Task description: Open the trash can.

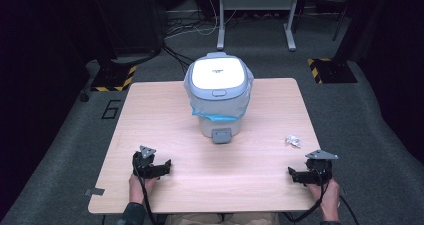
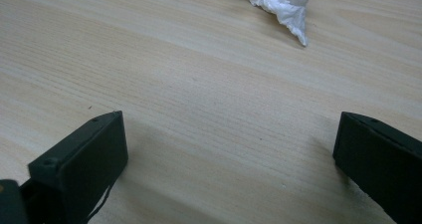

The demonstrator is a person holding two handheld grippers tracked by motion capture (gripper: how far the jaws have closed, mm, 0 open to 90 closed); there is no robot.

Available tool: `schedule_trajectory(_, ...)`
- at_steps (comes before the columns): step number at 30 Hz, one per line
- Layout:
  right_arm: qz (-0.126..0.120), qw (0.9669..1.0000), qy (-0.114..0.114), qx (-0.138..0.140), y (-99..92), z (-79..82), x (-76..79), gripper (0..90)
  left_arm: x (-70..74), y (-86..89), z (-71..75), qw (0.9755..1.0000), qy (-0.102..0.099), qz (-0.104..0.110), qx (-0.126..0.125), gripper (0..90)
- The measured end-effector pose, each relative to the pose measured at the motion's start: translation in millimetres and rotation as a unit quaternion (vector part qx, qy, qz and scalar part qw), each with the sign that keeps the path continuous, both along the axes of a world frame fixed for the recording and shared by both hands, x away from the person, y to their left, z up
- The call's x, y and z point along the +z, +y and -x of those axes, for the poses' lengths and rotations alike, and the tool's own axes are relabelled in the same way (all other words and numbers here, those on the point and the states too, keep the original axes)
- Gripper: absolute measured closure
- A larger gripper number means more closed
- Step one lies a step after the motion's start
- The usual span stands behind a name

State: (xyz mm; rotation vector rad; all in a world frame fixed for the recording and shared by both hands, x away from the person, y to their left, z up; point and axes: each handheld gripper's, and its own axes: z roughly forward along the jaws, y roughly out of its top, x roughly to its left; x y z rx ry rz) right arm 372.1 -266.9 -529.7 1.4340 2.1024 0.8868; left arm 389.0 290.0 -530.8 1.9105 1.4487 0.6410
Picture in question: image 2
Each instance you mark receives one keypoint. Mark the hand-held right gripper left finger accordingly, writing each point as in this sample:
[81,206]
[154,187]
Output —
[86,161]

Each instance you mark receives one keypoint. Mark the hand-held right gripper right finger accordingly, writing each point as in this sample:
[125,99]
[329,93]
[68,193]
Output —
[381,161]

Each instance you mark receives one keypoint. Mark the white tissue paper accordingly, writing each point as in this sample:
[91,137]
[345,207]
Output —
[285,3]

